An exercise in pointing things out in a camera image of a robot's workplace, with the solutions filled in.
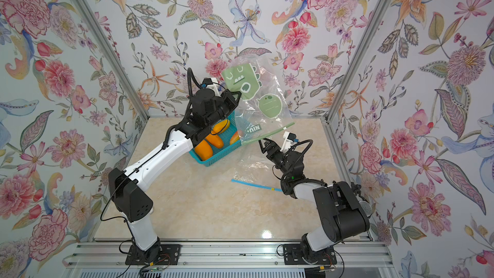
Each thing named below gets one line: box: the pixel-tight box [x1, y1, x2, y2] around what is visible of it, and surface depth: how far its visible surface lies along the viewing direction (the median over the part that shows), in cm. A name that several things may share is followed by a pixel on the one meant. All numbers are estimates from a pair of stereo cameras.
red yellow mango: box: [230, 130, 240, 146], surface depth 108 cm
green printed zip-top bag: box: [221, 57, 295, 145], surface depth 78 cm
